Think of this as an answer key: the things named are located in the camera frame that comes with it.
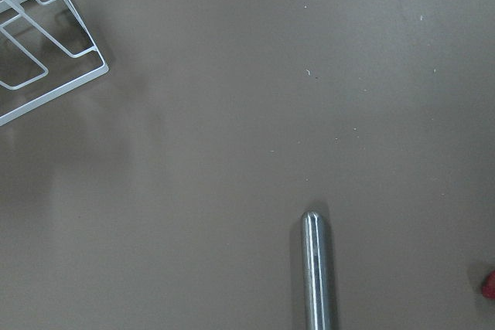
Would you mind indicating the white wire rack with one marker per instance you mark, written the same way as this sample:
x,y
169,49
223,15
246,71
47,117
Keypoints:
x,y
46,52

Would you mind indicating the steel muddler black tip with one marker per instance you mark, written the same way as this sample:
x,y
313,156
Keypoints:
x,y
318,275

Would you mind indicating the red strawberry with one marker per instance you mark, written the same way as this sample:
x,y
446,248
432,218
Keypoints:
x,y
488,286

